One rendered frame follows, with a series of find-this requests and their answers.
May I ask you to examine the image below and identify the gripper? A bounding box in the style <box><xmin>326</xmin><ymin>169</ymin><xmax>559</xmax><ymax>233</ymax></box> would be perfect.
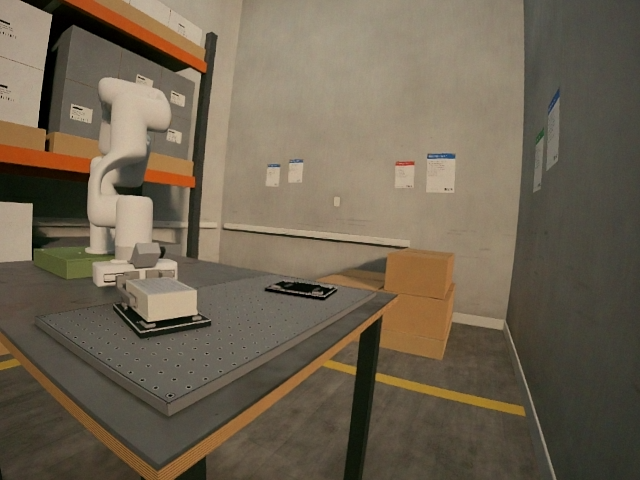
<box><xmin>92</xmin><ymin>259</ymin><xmax>177</xmax><ymax>308</ymax></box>

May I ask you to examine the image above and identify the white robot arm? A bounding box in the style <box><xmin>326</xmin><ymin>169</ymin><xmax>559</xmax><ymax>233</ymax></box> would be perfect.
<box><xmin>85</xmin><ymin>78</ymin><xmax>171</xmax><ymax>268</ymax></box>

